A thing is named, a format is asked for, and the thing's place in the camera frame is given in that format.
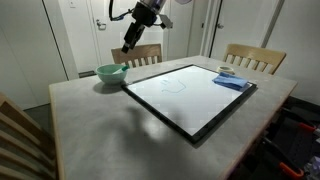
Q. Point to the white light switch plate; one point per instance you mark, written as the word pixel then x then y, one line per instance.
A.
pixel 72 3

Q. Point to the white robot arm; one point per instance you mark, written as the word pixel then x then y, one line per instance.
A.
pixel 154 5

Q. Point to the silver door handle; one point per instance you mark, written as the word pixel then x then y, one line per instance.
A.
pixel 101 25

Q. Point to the round door knob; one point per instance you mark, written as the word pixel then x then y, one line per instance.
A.
pixel 220 26

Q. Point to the wooden chair near camera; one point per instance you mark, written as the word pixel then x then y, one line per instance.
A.
pixel 27 151

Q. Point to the black framed white board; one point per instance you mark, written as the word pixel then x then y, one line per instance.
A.
pixel 188 99

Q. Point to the wooden chair near door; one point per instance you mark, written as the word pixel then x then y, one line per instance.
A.
pixel 141 55

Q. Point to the green bowl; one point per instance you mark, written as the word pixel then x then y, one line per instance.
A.
pixel 105 73

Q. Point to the orange black clamp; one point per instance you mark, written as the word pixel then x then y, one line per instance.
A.
pixel 303 123
pixel 285 164

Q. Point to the wooden chair light back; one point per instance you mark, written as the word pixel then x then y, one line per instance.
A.
pixel 260 58

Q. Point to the green white marker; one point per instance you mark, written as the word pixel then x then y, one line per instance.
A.
pixel 123 69

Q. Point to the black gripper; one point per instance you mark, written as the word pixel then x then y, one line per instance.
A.
pixel 144 17

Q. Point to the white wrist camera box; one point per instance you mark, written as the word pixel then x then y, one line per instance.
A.
pixel 165 22

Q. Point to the blue towel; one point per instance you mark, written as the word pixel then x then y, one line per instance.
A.
pixel 230 81

